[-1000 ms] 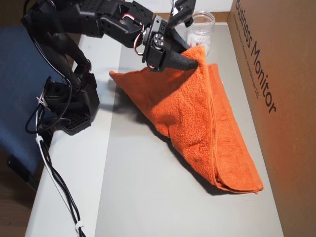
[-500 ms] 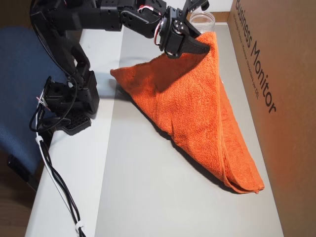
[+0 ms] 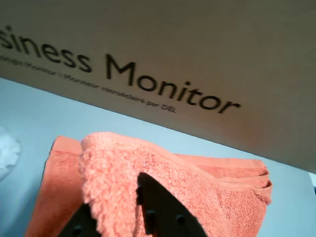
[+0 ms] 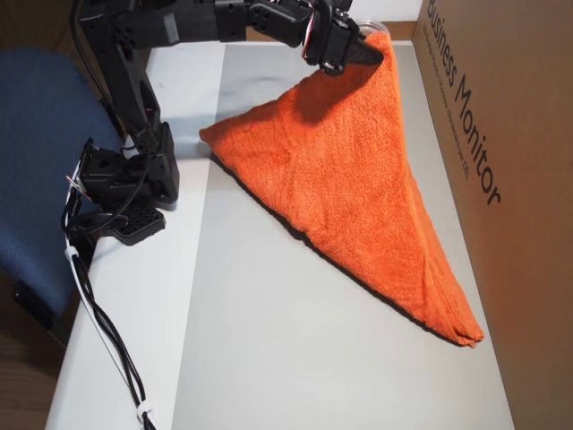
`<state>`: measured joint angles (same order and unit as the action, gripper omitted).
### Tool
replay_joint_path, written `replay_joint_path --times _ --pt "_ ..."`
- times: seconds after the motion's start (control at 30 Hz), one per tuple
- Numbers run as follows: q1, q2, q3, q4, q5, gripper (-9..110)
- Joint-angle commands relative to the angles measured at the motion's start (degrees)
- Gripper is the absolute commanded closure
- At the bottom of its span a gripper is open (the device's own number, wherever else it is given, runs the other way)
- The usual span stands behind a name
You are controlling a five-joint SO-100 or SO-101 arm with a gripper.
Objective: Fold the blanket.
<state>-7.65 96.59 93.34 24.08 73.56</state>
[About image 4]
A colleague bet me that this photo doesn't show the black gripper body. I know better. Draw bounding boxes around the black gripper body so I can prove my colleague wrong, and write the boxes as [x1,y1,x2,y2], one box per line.
[304,0,362,76]

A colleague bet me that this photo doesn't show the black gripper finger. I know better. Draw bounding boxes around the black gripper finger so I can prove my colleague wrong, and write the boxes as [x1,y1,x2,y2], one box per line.
[346,37,387,67]

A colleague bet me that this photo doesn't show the orange terry towel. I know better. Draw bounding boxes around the orange terry towel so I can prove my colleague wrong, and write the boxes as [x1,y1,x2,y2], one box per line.
[199,34,485,349]

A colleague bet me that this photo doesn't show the clear plastic jar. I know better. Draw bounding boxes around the clear plastic jar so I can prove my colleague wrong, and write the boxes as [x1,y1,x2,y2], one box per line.
[355,18,391,46]

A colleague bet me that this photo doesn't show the brown cardboard monitor box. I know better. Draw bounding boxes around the brown cardboard monitor box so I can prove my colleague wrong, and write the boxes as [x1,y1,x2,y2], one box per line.
[414,0,573,430]

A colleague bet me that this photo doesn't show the black perforated table clamp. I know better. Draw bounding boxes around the black perforated table clamp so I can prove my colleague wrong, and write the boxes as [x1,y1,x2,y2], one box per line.
[111,204,167,247]

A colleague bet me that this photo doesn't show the grey table mat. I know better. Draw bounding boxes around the grey table mat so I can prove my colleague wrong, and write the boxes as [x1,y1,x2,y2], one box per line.
[172,42,516,430]

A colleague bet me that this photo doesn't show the blue office chair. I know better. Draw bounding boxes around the blue office chair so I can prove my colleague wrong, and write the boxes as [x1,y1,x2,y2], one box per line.
[0,47,131,346]

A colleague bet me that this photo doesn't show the white cable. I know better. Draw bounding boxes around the white cable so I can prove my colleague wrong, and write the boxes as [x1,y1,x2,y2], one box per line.
[64,178,149,430]

